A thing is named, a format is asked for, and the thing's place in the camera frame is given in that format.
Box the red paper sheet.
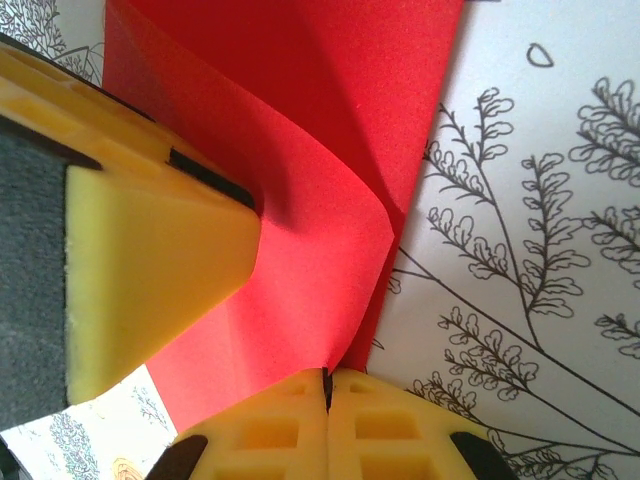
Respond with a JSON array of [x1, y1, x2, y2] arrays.
[[102, 0, 466, 416]]

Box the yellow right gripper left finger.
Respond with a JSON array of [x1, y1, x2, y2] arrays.
[[159, 367, 331, 480]]

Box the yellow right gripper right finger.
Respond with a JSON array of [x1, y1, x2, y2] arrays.
[[325, 368, 521, 480]]

